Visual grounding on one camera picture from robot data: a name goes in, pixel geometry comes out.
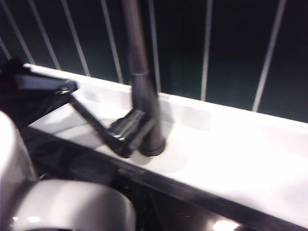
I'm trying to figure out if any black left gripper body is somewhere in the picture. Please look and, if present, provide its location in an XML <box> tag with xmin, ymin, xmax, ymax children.
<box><xmin>0</xmin><ymin>57</ymin><xmax>33</xmax><ymax>114</ymax></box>

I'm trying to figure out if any grey padded finger of the left gripper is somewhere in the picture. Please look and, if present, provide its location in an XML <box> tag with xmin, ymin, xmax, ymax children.
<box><xmin>13</xmin><ymin>73</ymin><xmax>79</xmax><ymax>97</ymax></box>

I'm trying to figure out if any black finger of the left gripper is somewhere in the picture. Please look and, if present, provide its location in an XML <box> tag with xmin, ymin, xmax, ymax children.
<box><xmin>9</xmin><ymin>90</ymin><xmax>73</xmax><ymax>127</ymax></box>

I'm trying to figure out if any grey faucet lever handle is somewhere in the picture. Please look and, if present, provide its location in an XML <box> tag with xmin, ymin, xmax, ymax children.
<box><xmin>68</xmin><ymin>95</ymin><xmax>157</xmax><ymax>159</ymax></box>

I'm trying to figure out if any white Starbucks logo mug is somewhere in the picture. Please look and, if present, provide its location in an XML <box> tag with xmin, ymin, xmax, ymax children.
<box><xmin>0</xmin><ymin>110</ymin><xmax>138</xmax><ymax>231</ymax></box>

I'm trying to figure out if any dark metal faucet spout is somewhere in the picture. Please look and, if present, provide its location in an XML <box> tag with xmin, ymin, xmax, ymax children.
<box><xmin>121</xmin><ymin>0</ymin><xmax>167</xmax><ymax>158</ymax></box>

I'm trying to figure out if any black kitchen sink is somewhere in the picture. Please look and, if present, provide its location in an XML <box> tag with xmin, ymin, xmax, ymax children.
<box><xmin>23</xmin><ymin>126</ymin><xmax>308</xmax><ymax>231</ymax></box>

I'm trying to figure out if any white backsplash ledge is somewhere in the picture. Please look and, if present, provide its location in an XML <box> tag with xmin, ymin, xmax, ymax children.
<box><xmin>24</xmin><ymin>63</ymin><xmax>308</xmax><ymax>135</ymax></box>

